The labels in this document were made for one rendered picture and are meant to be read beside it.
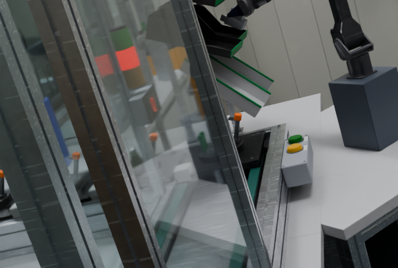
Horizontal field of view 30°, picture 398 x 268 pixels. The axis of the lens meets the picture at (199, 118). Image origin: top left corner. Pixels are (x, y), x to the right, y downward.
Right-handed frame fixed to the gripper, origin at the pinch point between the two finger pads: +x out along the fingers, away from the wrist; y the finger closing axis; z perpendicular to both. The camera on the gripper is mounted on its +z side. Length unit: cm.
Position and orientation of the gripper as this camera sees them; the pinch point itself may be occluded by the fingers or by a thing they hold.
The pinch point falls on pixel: (238, 9)
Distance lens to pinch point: 244.1
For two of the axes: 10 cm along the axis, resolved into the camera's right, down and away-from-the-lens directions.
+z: -5.2, -8.5, -1.3
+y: -3.1, 3.3, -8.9
